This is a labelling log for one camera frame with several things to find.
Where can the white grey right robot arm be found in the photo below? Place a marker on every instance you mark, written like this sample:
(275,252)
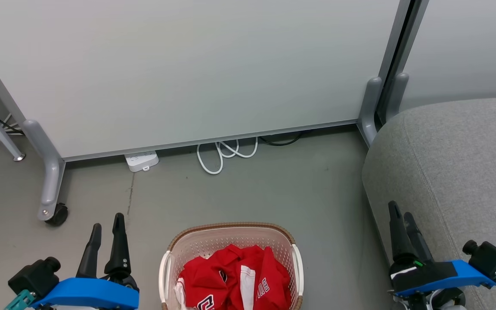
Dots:
(441,299)

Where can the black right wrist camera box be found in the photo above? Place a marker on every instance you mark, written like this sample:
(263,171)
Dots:
(489,260)

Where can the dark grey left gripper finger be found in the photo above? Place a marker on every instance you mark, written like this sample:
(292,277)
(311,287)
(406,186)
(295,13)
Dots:
(91,254)
(119,245)

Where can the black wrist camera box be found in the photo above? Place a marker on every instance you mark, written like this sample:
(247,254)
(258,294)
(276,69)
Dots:
(32,277)
(489,260)

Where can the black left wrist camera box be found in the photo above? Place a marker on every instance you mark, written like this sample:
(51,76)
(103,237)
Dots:
(32,277)

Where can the black caster wheel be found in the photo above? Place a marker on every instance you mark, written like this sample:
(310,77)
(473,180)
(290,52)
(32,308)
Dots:
(58,214)

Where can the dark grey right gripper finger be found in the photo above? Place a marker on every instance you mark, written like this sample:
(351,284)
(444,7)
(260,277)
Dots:
(398,241)
(418,241)

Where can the white power strip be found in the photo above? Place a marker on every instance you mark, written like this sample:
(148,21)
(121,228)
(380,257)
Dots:
(142,160)

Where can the grey fabric sofa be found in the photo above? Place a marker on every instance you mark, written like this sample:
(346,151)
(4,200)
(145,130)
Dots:
(459,172)

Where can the cream plastic laundry basket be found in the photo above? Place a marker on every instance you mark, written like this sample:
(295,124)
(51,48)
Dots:
(230,239)

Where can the narrow white partition grey frame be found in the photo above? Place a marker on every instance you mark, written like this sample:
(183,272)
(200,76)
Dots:
(467,43)

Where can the right gripper body blue mount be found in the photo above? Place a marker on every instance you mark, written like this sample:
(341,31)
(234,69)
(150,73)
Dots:
(437,273)

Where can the large white partition grey frame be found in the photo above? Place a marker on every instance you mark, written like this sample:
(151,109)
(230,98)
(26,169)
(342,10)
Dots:
(187,64)

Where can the red jersey with white bands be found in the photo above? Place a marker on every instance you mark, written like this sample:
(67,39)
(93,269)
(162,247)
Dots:
(213,271)

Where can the left gripper body blue mount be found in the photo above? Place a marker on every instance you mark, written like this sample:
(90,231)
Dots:
(84,295)

